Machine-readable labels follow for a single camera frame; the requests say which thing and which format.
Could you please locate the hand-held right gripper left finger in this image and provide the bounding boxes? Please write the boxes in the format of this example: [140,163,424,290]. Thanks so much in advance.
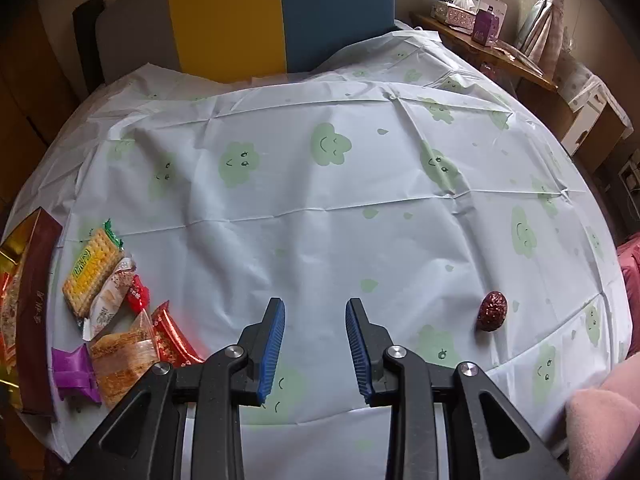
[70,297,287,480]

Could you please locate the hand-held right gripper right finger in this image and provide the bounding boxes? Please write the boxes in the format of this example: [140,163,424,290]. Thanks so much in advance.
[345,297,571,480]

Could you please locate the red gold-print snack packet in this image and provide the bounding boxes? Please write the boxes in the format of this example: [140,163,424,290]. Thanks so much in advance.
[151,301,205,367]

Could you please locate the small red candy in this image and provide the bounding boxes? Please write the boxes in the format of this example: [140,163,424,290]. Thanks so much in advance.
[125,274,151,315]

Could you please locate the clear packet of crisp cake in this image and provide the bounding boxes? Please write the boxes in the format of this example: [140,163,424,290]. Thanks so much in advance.
[90,309,162,408]

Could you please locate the white snack sachet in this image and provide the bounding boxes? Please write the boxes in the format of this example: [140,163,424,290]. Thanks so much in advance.
[80,257,137,342]

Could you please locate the purple snack packet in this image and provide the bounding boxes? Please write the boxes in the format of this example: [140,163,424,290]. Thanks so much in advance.
[51,345,102,405]

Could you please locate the cracker packet green ends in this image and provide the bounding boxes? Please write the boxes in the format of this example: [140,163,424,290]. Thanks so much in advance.
[61,218,124,318]

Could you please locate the gold tin box maroon sides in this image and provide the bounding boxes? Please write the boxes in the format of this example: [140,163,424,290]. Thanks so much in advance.
[0,208,63,418]

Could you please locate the clear red-print snack bag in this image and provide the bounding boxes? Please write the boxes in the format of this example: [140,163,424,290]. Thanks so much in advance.
[0,270,22,381]

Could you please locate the red date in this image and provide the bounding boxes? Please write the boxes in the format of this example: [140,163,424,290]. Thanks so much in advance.
[475,290,509,332]

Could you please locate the pink fleece clothing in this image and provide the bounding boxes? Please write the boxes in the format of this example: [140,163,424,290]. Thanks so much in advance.
[565,355,640,480]

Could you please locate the cardboard box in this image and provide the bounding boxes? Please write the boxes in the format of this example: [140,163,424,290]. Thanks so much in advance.
[560,95,627,172]

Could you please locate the white shelf unit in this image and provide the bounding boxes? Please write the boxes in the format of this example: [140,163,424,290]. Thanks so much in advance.
[617,154,640,197]

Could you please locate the wooden side desk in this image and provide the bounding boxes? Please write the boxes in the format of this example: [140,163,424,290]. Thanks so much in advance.
[410,10,640,173]

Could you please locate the grey yellow blue chair back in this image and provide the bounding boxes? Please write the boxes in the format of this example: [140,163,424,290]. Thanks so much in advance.
[95,0,398,86]

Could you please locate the purple box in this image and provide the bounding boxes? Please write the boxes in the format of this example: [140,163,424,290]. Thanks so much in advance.
[472,9,503,45]

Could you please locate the white dotted box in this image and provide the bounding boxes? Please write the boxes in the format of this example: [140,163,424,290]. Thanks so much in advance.
[555,52,633,126]

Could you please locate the glitter tissue box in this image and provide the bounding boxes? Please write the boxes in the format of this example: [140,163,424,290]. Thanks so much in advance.
[432,0,481,29]

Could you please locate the patterned curtain by desk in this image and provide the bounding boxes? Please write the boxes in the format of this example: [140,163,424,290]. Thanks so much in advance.
[515,0,577,78]

